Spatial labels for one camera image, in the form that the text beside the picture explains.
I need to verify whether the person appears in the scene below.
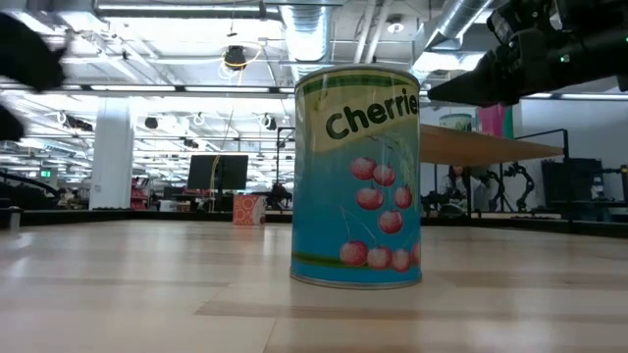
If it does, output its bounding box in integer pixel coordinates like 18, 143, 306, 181
443, 165, 493, 213

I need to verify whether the red storage cart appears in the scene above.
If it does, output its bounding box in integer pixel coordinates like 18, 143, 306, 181
131, 176, 149, 210

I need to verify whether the large blue cherries can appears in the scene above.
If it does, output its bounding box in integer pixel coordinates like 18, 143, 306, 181
290, 63, 424, 291

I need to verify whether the black ceiling device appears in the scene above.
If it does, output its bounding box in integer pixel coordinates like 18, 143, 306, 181
224, 44, 248, 72

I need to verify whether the green chicken soup can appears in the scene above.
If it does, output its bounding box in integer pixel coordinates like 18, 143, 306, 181
476, 103, 515, 139

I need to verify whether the ribbed silver ventilation duct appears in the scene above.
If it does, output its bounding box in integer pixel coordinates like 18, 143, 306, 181
279, 0, 336, 82

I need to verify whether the black computer monitor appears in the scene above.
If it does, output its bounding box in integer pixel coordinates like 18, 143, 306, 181
186, 154, 250, 192

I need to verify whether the white column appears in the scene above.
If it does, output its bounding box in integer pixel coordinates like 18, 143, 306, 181
88, 96, 134, 211

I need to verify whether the wooden shelf with black frame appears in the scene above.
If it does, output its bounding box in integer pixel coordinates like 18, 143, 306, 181
276, 123, 573, 222

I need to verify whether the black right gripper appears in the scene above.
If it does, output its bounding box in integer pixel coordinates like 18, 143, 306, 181
427, 0, 628, 108

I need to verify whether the orange patterned can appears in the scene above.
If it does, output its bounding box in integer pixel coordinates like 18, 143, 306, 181
233, 193, 268, 227

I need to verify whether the round silver ventilation duct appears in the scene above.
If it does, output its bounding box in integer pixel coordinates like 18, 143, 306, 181
411, 0, 495, 65

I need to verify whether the black cabinet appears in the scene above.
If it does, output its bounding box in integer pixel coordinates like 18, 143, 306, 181
541, 157, 605, 220

